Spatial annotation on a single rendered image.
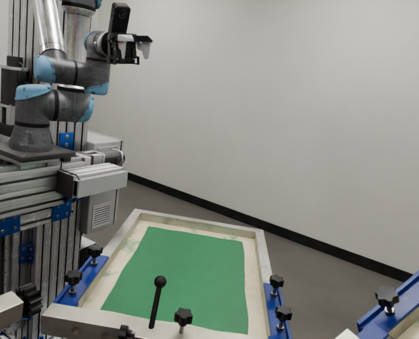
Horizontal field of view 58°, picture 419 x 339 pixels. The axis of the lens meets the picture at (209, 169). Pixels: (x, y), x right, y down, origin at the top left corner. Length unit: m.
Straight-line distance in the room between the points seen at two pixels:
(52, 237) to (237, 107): 3.02
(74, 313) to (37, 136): 0.72
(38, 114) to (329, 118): 3.11
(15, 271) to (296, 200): 3.04
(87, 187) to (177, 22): 3.78
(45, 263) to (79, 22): 1.09
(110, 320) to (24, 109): 0.82
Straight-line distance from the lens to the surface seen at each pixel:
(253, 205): 4.47
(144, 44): 1.05
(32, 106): 1.46
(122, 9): 1.11
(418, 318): 0.97
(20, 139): 1.48
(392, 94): 3.93
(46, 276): 1.99
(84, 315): 0.96
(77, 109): 1.49
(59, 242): 1.97
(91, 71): 1.24
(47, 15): 1.34
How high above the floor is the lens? 1.61
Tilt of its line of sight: 14 degrees down
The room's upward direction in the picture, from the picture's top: 9 degrees clockwise
